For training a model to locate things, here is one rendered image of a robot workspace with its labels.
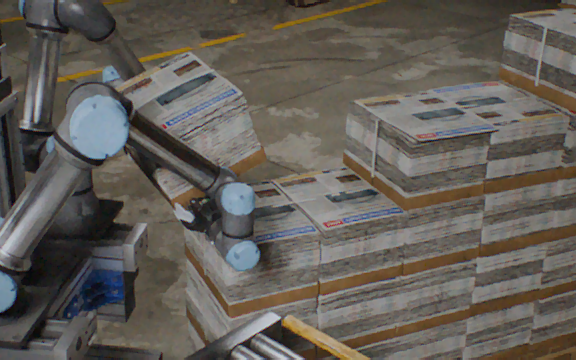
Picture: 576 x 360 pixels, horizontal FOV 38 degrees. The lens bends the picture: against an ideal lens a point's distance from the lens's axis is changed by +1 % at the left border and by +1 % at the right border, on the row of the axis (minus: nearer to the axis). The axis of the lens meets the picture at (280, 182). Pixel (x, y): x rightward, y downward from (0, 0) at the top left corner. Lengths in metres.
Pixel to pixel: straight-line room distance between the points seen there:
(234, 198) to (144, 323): 1.63
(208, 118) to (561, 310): 1.60
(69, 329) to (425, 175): 1.10
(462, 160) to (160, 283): 1.62
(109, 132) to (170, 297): 1.94
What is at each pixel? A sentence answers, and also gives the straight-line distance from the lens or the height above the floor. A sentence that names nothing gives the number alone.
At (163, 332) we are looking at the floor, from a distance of 3.35.
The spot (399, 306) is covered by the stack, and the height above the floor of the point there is 0.50.
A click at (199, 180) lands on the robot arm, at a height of 1.12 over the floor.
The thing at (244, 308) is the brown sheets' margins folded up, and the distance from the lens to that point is 2.36.
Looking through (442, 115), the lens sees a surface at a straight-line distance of 2.59.
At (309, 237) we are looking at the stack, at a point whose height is 0.82.
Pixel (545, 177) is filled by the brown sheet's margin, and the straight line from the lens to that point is 2.78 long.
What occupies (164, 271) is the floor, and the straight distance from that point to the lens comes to 3.74.
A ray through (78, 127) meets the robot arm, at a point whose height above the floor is 1.34.
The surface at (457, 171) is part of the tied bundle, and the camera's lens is 2.54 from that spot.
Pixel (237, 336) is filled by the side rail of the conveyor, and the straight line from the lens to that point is 1.96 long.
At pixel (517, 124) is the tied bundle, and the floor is 1.06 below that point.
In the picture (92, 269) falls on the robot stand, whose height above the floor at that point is 0.68.
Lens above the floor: 1.95
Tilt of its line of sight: 25 degrees down
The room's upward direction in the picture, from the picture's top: 2 degrees clockwise
